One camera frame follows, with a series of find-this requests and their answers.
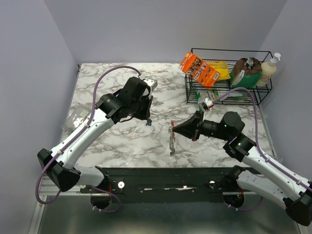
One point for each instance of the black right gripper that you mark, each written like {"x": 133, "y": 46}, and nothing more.
{"x": 189, "y": 128}

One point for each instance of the orange snack box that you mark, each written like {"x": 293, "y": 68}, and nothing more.
{"x": 199, "y": 70}

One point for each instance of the clear bag of foil items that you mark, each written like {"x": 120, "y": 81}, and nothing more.
{"x": 76, "y": 118}

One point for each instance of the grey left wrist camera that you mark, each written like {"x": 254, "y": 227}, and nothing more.
{"x": 152, "y": 84}

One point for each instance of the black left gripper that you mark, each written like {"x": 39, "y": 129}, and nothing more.
{"x": 146, "y": 114}

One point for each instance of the black metal base rail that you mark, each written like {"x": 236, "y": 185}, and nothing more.
{"x": 171, "y": 185}

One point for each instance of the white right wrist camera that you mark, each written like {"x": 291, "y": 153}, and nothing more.
{"x": 205, "y": 103}

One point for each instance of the aluminium frame rail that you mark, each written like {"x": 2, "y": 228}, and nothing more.
{"x": 48, "y": 188}

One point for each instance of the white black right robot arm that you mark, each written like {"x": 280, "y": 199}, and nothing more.
{"x": 278, "y": 184}

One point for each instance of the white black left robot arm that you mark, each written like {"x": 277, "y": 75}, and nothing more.
{"x": 60, "y": 161}

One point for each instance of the yellow chips bag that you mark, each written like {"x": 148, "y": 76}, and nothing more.
{"x": 221, "y": 67}

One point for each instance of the white pump lotion bottle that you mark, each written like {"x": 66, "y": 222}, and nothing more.
{"x": 268, "y": 70}

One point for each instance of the green brown coffee bag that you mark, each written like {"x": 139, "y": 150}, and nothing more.
{"x": 245, "y": 73}

